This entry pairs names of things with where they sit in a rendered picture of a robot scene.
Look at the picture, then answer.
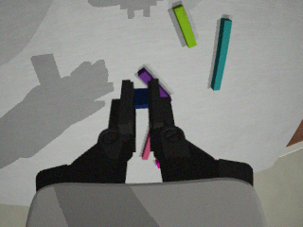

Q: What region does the small blue block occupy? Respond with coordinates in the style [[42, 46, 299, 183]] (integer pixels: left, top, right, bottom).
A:
[[134, 88, 149, 109]]

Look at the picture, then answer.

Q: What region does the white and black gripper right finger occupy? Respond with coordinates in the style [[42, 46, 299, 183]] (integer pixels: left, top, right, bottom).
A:
[[148, 79, 254, 185]]

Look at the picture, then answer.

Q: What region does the lime green rod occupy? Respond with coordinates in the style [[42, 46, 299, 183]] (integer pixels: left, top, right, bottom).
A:
[[172, 4, 197, 48]]

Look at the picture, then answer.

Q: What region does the purple rod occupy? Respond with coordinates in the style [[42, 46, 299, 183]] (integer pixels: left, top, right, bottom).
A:
[[137, 67, 172, 101]]

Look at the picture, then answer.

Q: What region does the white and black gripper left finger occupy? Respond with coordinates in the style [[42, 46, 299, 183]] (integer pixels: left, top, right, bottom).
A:
[[36, 79, 136, 192]]

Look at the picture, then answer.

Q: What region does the pink rod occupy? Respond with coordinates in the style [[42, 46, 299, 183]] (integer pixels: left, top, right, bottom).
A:
[[142, 133, 150, 160]]

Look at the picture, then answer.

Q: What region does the turquoise rod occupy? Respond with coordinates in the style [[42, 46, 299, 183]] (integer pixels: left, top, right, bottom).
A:
[[210, 18, 232, 91]]

